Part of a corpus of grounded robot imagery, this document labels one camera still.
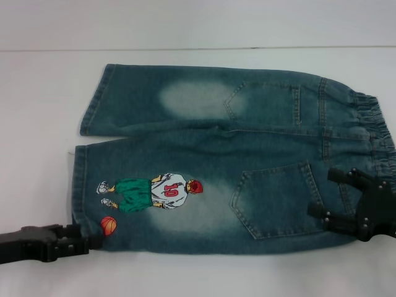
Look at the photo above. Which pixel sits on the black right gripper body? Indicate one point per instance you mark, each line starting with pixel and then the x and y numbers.
pixel 377 213

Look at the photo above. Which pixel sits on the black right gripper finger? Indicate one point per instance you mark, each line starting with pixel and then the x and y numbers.
pixel 352 179
pixel 338 222

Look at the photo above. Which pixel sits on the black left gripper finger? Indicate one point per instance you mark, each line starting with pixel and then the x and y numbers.
pixel 69 232
pixel 74 247

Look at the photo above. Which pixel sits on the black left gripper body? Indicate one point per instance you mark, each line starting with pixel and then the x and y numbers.
pixel 24 244

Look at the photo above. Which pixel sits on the blue denim shorts with cartoon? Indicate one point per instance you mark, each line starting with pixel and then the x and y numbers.
pixel 185 148

